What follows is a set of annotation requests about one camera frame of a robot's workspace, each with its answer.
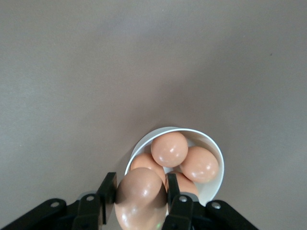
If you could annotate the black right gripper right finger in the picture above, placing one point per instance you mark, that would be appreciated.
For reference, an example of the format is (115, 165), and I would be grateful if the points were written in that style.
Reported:
(180, 213)

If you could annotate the brown egg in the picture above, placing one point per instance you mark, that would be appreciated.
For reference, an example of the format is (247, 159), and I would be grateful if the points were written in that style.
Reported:
(187, 185)
(169, 149)
(139, 198)
(144, 163)
(200, 165)

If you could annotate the white round bowl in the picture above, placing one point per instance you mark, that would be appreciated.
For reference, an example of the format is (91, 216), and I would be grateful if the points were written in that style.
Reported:
(213, 189)

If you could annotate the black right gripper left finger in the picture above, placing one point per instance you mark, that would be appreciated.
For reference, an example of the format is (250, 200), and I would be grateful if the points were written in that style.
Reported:
(88, 210)

